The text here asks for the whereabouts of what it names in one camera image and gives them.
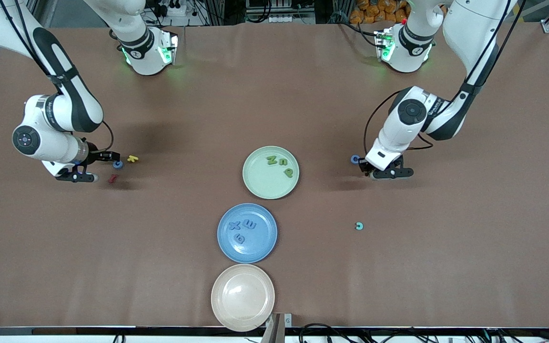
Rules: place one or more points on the beige plate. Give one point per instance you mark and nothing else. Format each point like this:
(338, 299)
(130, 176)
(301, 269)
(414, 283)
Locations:
(242, 297)

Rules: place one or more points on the pale green plate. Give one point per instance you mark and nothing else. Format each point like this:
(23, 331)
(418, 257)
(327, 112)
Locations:
(265, 183)

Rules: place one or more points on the long white power strip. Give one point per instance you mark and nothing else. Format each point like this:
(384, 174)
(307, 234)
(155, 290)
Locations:
(284, 19)

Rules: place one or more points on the blue foam letter E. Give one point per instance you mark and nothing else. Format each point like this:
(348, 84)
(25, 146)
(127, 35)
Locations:
(250, 225)

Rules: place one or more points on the green foam letter p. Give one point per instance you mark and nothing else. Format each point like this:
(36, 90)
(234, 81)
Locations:
(289, 174)

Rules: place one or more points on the blue foam letter X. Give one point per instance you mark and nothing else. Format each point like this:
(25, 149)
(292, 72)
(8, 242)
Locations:
(235, 225)

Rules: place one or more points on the grey metal bracket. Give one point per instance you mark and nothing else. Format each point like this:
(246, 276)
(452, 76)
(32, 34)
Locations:
(278, 326)

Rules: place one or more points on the red foam letter I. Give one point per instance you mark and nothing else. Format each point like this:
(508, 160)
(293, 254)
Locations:
(112, 179)

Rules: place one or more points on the blue foam letter O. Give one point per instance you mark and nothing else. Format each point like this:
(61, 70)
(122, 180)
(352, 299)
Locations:
(352, 159)

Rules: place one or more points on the blue plate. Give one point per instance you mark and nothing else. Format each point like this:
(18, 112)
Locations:
(260, 247)

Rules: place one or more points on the green foam letter N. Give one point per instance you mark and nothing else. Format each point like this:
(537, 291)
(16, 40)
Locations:
(271, 160)

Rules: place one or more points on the pile of orange objects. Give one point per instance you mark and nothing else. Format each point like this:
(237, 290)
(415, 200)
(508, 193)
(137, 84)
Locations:
(378, 10)

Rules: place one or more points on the white power strip with plugs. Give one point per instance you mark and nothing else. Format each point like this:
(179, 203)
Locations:
(174, 7)

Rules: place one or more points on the green foam letter u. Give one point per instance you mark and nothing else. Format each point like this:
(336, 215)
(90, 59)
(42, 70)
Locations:
(281, 161)

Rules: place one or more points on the brown paper table cover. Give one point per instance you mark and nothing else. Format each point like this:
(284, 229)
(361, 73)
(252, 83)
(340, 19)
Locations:
(184, 119)

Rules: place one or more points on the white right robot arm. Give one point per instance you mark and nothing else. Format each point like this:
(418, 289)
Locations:
(55, 145)

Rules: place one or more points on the yellow foam letter K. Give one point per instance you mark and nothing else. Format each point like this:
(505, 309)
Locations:
(133, 158)

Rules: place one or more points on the blue foam digit nine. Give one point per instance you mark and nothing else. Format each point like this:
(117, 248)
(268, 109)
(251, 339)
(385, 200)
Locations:
(240, 238)

